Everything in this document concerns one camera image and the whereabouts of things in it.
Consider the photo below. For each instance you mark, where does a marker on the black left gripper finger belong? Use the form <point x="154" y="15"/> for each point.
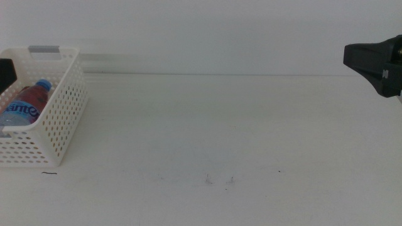
<point x="7" y="73"/>

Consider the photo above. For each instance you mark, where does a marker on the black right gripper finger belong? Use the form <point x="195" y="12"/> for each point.
<point x="364" y="61"/>

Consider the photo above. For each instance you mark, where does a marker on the red drink bottle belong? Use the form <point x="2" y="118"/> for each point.
<point x="25" y="89"/>

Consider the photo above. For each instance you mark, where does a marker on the clear water bottle blue cap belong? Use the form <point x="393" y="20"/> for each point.
<point x="22" y="110"/>

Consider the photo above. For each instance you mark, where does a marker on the white perforated plastic basket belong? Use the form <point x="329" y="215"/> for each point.
<point x="59" y="119"/>

